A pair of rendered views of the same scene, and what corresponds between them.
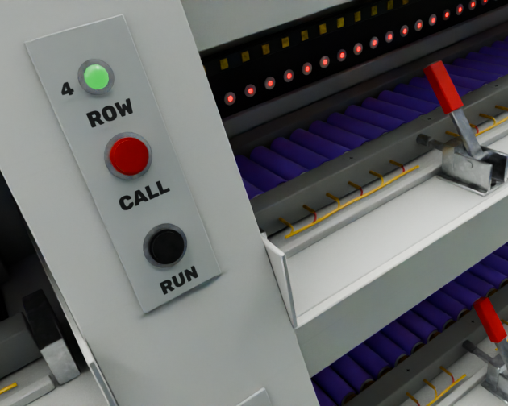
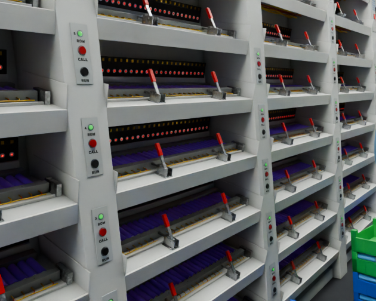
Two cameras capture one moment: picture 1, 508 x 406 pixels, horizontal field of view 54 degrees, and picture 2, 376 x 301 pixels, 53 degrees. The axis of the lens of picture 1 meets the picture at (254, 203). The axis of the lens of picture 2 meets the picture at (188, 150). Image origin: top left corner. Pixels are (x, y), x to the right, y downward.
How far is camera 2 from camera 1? 1.21 m
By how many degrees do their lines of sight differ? 27
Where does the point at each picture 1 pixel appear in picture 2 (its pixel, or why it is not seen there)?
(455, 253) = (286, 152)
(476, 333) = (282, 181)
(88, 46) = (261, 106)
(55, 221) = (256, 124)
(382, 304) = (278, 155)
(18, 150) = (255, 115)
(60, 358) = (243, 147)
